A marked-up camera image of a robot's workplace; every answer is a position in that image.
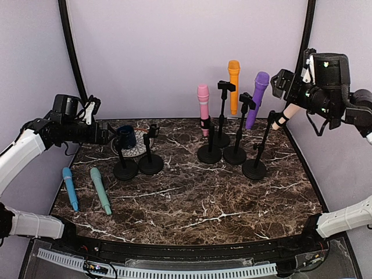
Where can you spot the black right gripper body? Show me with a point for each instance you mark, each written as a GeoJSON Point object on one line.
{"type": "Point", "coordinates": [295, 95]}

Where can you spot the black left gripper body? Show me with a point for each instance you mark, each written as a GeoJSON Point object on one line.
{"type": "Point", "coordinates": [103, 132]}

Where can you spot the beige microphone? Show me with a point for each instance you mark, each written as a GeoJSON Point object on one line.
{"type": "Point", "coordinates": [281, 118]}

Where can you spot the green microphone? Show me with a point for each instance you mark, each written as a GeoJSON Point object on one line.
{"type": "Point", "coordinates": [97, 180]}

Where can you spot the black stand of green microphone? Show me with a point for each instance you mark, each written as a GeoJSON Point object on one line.
{"type": "Point", "coordinates": [124, 169]}

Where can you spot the black stand of blue microphone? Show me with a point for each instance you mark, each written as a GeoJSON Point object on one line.
{"type": "Point", "coordinates": [151, 163]}

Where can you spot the blue microphone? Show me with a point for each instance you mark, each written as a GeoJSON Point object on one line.
{"type": "Point", "coordinates": [67, 177]}

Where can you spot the black stand of beige microphone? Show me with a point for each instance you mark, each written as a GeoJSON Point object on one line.
{"type": "Point", "coordinates": [255, 169]}

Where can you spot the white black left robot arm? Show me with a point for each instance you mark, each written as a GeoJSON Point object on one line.
{"type": "Point", "coordinates": [70, 120]}

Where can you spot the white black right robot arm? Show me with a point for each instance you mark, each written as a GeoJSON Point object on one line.
{"type": "Point", "coordinates": [323, 88]}

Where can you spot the purple microphone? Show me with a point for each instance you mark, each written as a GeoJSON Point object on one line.
{"type": "Point", "coordinates": [261, 82]}

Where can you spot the pink microphone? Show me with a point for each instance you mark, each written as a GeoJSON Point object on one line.
{"type": "Point", "coordinates": [203, 98]}

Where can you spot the black stand of orange microphone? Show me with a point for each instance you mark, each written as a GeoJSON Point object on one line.
{"type": "Point", "coordinates": [221, 139]}

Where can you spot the black stand of purple microphone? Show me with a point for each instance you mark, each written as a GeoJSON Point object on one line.
{"type": "Point", "coordinates": [235, 154]}

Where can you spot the black stand of pink microphone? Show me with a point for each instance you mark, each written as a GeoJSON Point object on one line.
{"type": "Point", "coordinates": [209, 153]}

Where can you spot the dark blue mug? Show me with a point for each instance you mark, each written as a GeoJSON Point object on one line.
{"type": "Point", "coordinates": [128, 136]}

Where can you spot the floral patterned saucer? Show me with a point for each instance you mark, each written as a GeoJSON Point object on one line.
{"type": "Point", "coordinates": [138, 150]}

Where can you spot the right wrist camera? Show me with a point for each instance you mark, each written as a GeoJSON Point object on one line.
{"type": "Point", "coordinates": [307, 74]}

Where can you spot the black right corner post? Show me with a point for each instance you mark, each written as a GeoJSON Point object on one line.
{"type": "Point", "coordinates": [307, 29]}

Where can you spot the black corner post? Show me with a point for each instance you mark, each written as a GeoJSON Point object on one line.
{"type": "Point", "coordinates": [69, 41]}
{"type": "Point", "coordinates": [307, 29]}

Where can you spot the black left corner post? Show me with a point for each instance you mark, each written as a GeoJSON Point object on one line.
{"type": "Point", "coordinates": [69, 41]}

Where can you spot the black front rail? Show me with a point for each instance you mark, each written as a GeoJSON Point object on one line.
{"type": "Point", "coordinates": [280, 249]}

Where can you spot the white slotted cable duct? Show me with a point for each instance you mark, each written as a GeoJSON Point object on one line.
{"type": "Point", "coordinates": [104, 270]}

